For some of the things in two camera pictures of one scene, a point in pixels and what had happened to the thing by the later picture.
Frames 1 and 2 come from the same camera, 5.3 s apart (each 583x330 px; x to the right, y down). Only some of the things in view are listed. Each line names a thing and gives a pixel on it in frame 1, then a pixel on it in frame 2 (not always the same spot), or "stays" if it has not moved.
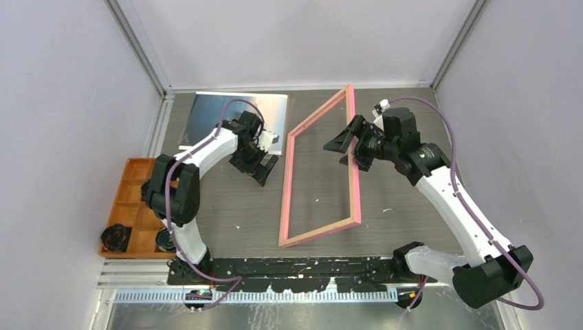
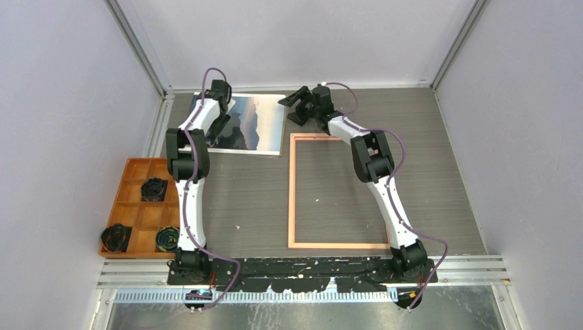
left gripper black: x=261 y=176 → x=216 y=129
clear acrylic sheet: x=290 y=114 stays
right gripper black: x=361 y=128 → x=297 y=116
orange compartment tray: x=128 y=207 stays
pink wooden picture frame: x=355 y=218 → x=292 y=244
